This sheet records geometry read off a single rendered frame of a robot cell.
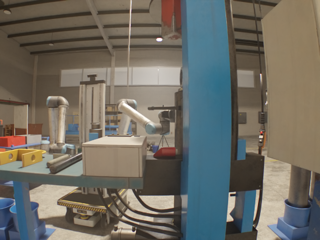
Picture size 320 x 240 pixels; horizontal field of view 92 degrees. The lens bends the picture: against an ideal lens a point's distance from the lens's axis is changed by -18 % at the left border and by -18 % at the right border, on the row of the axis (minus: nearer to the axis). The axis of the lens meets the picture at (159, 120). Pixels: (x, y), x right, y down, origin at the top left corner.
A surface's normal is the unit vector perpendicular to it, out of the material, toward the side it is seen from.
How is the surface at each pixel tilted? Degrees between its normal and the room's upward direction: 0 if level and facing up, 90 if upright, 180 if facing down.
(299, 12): 90
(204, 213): 90
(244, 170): 90
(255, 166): 90
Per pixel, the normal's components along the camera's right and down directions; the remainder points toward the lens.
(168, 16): -0.65, 0.00
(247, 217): 0.03, 0.00
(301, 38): -1.00, 0.00
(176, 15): 0.76, 0.00
